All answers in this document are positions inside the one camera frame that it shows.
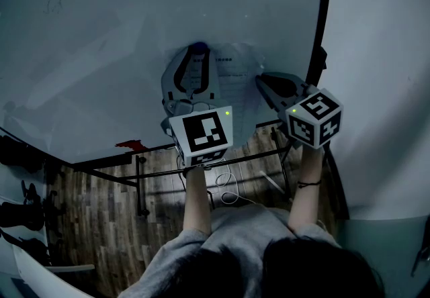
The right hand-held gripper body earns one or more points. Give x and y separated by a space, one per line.
315 118

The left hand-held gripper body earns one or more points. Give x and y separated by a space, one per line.
205 132

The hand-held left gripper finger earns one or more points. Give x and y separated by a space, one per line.
213 78
168 83

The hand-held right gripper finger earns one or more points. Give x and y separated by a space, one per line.
297 83
273 100

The white printed paper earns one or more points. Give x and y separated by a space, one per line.
242 95

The round blue magnet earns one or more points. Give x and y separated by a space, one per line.
200 45

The large white whiteboard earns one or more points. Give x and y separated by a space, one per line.
100 55

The person's right forearm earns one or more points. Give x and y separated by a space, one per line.
305 206

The person's left forearm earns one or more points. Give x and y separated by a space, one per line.
197 202

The red board eraser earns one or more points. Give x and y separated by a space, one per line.
132 145

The black wrist band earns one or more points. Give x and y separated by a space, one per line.
309 184

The white stick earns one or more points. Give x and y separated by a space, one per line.
272 181

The person's grey shirt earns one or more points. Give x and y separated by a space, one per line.
235 236

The frosted glass door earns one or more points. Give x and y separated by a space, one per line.
376 256

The black office chair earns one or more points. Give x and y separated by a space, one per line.
16 155
30 249
20 212

